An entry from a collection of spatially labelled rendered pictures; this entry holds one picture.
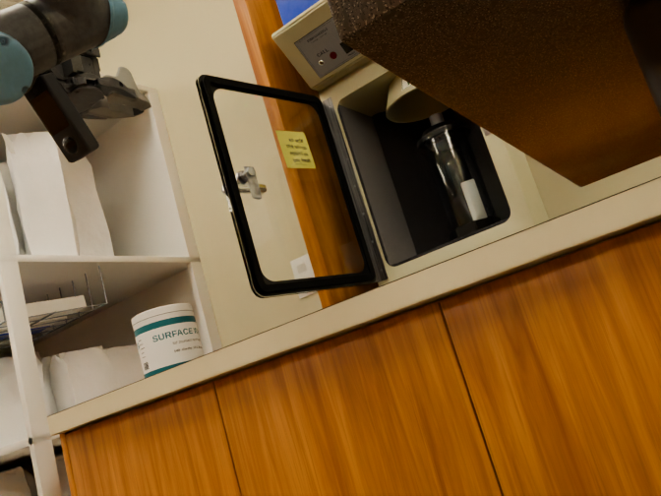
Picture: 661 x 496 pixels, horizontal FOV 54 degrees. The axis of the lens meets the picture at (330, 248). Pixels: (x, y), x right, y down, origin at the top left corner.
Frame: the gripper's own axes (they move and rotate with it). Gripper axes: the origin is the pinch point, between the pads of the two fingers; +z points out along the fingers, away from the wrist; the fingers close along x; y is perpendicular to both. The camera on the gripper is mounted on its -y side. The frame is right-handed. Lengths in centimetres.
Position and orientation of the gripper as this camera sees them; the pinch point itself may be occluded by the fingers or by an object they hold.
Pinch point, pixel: (141, 110)
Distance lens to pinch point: 105.9
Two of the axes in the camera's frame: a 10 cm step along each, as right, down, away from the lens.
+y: -2.8, -9.4, 2.1
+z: 5.5, 0.2, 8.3
